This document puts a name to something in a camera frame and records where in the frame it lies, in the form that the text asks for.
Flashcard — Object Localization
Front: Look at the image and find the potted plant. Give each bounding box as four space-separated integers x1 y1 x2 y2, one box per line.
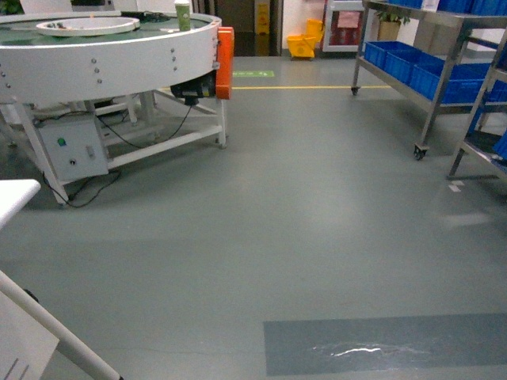
375 11 410 41

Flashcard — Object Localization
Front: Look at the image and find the green paper cup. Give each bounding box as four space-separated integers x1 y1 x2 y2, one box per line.
174 0 191 32

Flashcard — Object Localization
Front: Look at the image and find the blue bin on cart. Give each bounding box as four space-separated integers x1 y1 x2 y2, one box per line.
383 50 444 85
364 40 416 68
409 63 490 104

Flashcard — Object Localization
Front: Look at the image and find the white round conveyor table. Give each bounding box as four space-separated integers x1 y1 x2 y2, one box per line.
1 11 227 205

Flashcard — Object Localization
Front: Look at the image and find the steel shelf cart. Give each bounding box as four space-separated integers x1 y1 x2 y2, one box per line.
351 1 506 160

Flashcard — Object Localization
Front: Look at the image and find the steel flow rack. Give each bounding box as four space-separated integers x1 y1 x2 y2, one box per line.
447 36 506 181

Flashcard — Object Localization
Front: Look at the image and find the yellow mop bucket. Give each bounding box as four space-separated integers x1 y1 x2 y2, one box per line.
287 19 323 59

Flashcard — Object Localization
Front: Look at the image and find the white control box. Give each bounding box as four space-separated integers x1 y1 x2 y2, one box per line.
38 113 109 181

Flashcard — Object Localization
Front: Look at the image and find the orange motor cover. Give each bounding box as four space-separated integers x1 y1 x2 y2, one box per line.
215 27 234 100

